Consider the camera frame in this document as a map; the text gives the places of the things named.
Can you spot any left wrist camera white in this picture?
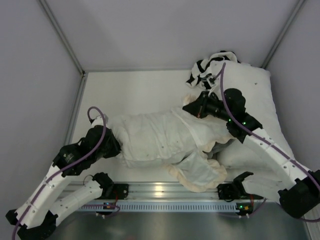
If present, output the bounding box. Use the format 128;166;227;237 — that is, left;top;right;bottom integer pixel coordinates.
91;113;109;128

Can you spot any grey cream ruffled pillowcase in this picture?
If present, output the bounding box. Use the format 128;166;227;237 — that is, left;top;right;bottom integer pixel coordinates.
165;107;234;193

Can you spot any bare white pillow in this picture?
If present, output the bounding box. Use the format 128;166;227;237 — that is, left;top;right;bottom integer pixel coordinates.
209;60;294;172

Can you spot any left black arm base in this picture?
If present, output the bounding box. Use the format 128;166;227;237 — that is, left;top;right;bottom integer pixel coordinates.
98;183;130;200

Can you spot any black white striped cloth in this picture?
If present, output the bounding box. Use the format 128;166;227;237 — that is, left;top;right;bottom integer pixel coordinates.
185;50;241;90

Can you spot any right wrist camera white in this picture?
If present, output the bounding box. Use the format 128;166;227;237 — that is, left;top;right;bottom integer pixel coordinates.
203;76;218;96

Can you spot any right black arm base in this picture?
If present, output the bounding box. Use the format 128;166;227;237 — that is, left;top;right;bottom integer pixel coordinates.
217;171;263;202

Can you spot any aluminium mounting rail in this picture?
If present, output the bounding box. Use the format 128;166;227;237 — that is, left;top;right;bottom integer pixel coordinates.
59;181;281;201

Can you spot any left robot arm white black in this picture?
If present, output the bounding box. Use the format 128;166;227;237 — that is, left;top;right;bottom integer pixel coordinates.
5;125;121;240

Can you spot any right aluminium frame post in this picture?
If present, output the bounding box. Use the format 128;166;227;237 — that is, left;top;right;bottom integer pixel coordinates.
261;0;308;69

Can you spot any slotted grey cable duct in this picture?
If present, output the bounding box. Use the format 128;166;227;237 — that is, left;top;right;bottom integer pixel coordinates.
74;201;253;212

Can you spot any aluminium frame post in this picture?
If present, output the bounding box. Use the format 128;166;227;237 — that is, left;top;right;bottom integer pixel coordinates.
261;0;308;69
37;0;86;77

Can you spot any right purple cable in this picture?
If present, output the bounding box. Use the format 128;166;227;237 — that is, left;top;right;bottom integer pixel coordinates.
216;62;320;222

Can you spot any left aluminium frame post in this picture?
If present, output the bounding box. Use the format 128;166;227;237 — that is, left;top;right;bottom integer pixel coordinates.
37;0;86;77

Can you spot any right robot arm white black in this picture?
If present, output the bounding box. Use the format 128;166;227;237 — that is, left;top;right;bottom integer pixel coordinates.
183;88;320;219

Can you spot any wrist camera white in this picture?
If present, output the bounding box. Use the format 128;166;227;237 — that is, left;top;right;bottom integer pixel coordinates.
91;113;109;128
203;76;218;96

